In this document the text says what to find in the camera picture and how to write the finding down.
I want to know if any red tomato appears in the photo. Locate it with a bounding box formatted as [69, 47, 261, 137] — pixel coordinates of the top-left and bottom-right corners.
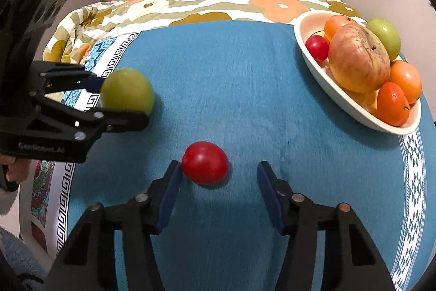
[305, 35, 330, 62]
[181, 141, 229, 185]

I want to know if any large russet apple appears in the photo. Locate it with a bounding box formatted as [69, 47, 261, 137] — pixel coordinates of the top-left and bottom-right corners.
[328, 22, 391, 94]

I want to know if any green apple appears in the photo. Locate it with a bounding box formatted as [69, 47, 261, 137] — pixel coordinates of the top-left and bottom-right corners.
[365, 17, 401, 61]
[100, 68, 155, 115]

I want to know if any floral striped blanket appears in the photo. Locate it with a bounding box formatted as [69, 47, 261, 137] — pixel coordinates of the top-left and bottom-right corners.
[43, 0, 362, 73]

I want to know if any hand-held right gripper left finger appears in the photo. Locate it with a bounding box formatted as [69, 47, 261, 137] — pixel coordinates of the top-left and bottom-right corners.
[43, 160, 183, 291]

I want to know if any large orange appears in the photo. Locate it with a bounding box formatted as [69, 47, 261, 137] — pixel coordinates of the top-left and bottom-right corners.
[388, 60, 422, 105]

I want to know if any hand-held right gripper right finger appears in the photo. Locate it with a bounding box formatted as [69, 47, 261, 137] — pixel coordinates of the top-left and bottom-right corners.
[257, 161, 397, 291]

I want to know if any person's left hand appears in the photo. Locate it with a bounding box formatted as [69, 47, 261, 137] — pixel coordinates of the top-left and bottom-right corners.
[0, 155, 32, 191]

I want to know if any cream oval bowl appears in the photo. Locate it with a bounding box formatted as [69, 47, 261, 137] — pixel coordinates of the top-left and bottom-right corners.
[293, 11, 422, 136]

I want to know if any light blue fleece garment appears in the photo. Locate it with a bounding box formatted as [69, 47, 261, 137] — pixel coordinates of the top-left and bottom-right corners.
[0, 226, 52, 283]

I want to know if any white plastic chair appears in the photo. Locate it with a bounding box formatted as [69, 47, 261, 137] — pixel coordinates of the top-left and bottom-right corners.
[17, 161, 57, 257]

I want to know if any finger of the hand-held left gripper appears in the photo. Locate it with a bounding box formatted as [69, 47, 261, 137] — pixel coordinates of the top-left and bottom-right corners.
[31, 97, 151, 143]
[32, 61, 106, 97]

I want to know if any white patterned border cloth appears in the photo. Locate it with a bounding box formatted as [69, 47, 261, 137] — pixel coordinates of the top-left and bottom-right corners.
[31, 31, 142, 256]

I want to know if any teal tablecloth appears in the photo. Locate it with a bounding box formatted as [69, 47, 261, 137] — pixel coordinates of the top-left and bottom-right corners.
[65, 20, 426, 291]

